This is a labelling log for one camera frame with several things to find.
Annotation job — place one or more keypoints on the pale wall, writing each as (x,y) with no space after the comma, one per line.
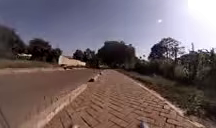
(71,61)

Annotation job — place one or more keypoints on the grass verge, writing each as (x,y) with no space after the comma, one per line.
(177,91)

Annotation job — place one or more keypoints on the dark stone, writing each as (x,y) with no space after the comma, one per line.
(91,80)

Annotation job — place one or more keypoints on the grey asphalt road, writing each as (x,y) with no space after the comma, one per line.
(32,88)

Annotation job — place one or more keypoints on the pale stone kerb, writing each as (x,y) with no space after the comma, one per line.
(59,105)

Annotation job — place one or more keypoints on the robot's own part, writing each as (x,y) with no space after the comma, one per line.
(75,126)
(144,125)

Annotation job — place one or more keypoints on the bushy hedge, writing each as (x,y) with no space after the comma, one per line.
(189,68)

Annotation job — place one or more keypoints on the red brick path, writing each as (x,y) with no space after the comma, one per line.
(112,100)

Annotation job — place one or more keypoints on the row of trees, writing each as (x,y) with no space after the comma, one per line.
(112,53)

